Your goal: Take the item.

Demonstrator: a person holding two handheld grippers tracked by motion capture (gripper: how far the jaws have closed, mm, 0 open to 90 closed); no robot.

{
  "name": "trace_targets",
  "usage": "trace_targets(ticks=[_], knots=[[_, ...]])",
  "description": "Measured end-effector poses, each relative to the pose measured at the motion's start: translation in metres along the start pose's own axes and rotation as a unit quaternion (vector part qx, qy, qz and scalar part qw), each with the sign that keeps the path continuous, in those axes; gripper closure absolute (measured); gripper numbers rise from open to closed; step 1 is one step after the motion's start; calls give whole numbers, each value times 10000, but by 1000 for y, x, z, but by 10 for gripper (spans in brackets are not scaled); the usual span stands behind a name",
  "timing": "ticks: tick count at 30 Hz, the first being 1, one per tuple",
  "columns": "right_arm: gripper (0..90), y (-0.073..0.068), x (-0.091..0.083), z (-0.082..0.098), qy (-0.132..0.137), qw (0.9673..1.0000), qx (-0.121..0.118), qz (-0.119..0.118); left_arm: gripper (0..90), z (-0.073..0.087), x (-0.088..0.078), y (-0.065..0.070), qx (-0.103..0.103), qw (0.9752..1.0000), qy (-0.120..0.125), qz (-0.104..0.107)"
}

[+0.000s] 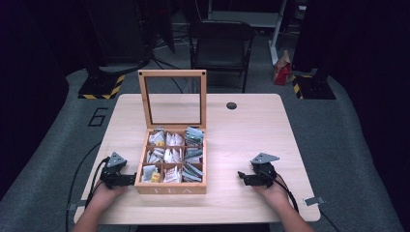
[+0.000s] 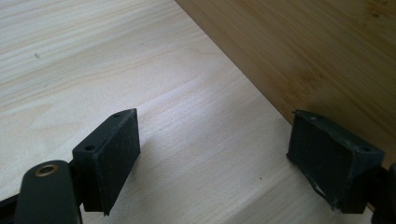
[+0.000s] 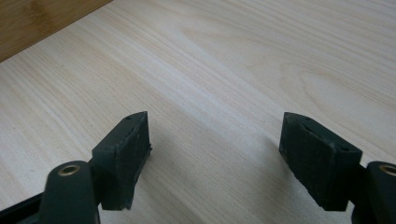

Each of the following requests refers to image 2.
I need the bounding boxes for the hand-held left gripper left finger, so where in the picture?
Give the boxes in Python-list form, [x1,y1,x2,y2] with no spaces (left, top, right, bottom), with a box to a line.
[72,107,141,217]

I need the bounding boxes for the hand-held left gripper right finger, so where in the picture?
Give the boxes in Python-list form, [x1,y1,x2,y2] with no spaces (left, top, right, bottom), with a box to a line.
[286,109,386,215]

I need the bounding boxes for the brown bamboo board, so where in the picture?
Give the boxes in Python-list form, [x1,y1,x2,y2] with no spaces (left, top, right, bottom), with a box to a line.
[175,0,396,171]

